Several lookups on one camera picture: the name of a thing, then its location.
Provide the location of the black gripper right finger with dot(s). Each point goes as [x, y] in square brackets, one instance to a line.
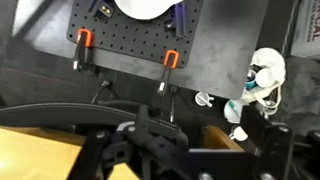
[270, 146]

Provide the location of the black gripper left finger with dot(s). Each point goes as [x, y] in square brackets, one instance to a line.
[90, 153]

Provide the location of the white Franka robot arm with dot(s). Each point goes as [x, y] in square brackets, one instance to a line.
[146, 8]

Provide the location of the white round cap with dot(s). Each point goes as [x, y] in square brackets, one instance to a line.
[233, 110]

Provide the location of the white wing knob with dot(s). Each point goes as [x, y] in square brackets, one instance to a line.
[203, 99]

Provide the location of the grey cart top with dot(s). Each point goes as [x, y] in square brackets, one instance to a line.
[220, 56]

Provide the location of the orange and black clamp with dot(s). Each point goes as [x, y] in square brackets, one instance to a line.
[169, 65]
[83, 43]

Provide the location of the black perforated mounting board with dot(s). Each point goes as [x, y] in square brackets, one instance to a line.
[133, 40]

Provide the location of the white box with red print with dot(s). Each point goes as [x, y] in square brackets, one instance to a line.
[308, 26]

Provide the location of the black connector with yellow contacts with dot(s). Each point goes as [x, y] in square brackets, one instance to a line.
[105, 10]

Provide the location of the purple bracket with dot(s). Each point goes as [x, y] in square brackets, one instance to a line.
[180, 18]

